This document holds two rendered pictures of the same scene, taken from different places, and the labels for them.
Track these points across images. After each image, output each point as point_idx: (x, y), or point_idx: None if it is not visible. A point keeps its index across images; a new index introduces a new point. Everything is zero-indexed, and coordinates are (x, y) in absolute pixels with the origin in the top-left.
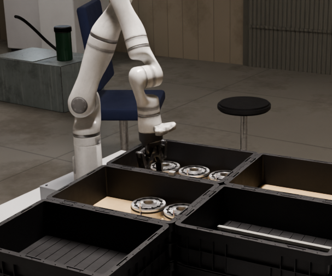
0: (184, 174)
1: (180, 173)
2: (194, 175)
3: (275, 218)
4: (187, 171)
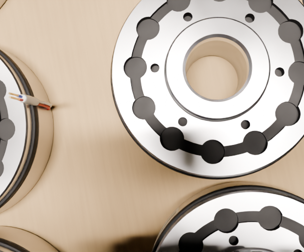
0: (26, 130)
1: (16, 174)
2: None
3: None
4: (16, 97)
